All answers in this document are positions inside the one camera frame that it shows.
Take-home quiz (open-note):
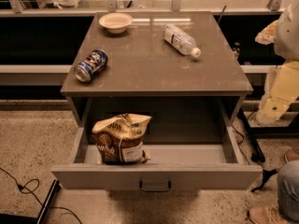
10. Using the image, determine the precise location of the brown chip bag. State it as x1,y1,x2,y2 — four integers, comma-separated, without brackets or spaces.
92,114,151,164

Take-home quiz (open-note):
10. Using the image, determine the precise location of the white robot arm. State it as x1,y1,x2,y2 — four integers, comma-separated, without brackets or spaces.
255,0,299,124

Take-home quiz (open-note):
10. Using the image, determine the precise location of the grey counter cabinet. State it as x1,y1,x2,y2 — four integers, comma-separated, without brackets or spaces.
61,11,252,120

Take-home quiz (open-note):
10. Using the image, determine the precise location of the open grey drawer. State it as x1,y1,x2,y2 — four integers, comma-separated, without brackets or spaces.
52,97,262,190

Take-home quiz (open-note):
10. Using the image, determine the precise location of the blue soda can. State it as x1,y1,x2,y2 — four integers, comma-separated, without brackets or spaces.
74,49,108,82

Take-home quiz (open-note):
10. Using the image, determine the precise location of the clear plastic water bottle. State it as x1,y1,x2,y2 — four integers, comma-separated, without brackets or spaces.
164,24,201,59

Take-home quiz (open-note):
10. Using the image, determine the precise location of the white paper bowl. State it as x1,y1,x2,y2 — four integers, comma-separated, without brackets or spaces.
99,13,133,34

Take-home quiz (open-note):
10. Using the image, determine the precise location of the black tripod leg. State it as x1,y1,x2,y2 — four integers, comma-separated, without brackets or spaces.
237,109,278,192

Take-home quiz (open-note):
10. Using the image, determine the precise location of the tan shoe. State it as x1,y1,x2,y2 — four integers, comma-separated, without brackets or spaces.
284,148,299,162
248,206,291,224

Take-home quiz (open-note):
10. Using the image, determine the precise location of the person's jeans leg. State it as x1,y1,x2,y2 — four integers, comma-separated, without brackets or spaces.
278,161,299,224

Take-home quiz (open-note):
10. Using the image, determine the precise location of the black bar on floor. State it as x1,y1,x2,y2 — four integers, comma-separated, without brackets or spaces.
0,179,60,224

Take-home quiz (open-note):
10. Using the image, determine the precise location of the black drawer handle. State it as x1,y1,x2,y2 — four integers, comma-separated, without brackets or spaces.
139,181,172,192

